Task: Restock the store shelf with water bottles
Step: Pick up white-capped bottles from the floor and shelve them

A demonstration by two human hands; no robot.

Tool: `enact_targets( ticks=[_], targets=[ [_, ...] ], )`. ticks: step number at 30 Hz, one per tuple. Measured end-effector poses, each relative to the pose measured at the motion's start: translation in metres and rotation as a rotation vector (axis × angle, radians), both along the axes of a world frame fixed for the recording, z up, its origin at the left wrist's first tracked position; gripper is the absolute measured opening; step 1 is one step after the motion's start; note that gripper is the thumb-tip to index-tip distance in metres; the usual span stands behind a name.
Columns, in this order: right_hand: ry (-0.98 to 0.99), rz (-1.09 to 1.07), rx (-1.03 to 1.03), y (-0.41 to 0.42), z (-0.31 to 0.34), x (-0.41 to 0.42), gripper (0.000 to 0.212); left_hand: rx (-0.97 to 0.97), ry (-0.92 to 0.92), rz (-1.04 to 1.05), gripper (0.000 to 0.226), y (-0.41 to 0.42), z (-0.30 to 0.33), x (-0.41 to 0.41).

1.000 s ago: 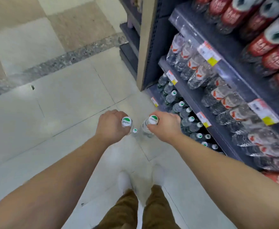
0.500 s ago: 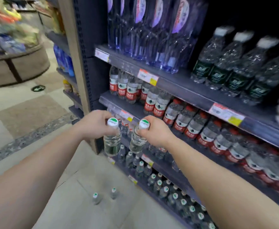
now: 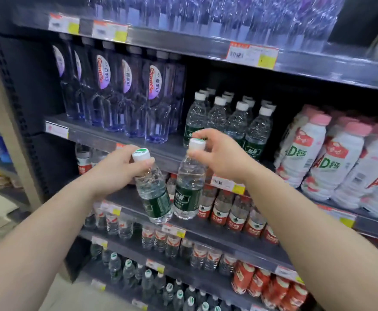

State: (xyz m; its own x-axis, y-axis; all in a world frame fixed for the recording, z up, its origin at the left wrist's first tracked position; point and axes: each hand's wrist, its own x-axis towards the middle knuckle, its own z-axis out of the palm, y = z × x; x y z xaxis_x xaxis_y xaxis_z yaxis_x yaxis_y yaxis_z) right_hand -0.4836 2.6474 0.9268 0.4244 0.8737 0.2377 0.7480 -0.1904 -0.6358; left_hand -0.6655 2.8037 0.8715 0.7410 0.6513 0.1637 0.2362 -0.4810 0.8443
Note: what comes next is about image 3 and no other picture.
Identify person's right hand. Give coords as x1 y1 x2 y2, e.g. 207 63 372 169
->
186 128 261 185

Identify person's left hand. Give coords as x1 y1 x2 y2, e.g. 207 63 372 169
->
85 145 156 200

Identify row of green label bottles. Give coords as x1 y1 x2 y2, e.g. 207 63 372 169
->
183 88 277 162

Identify green label water bottle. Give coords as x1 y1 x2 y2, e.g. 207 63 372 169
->
173 138 208 221
132 148 174 225

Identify row of red label bottles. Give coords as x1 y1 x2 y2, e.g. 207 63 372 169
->
75 144 280 246

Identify person's right forearm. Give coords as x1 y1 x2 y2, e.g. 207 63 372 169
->
244 168 378 311

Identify person's left forearm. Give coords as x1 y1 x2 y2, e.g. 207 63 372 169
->
0 178 112 311

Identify row of blue tinted bottles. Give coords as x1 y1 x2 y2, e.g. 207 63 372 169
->
88 0 347 53
52 34 186 145

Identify row of clear plastic bottles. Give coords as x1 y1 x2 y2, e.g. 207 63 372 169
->
84 203 238 276

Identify row of pink-capped white bottles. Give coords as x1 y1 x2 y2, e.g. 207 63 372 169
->
273 105 378 221

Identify row of dark white-capped bottles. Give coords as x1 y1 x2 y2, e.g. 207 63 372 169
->
90 242 232 311

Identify row of small red bottles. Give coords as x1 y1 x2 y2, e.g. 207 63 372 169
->
231 260 309 311

